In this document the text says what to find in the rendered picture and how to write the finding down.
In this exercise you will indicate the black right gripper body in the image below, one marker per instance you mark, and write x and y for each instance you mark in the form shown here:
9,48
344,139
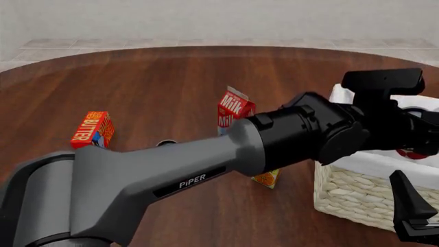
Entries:
418,230

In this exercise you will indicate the red and yellow butter box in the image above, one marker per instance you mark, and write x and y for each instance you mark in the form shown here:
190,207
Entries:
90,130

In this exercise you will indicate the plate on short black stalk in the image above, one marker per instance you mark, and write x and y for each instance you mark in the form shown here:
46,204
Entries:
384,78

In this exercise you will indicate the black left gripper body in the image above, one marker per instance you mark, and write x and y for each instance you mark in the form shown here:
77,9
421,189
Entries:
394,121

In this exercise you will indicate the grey and black left robot arm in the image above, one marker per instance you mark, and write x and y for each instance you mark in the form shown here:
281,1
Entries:
144,167

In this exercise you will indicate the red and white milk carton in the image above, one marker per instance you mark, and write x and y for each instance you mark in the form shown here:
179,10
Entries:
231,108

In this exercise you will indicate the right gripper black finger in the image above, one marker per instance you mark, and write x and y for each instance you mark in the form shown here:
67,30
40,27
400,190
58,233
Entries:
408,198

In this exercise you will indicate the orange juice carton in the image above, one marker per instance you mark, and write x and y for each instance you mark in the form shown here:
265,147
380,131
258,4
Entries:
268,178

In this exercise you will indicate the red tomato sauce tin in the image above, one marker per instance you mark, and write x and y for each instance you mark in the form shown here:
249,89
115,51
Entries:
411,154

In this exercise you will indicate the white woven basket with cloth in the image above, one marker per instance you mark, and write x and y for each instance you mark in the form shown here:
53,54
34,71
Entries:
350,190

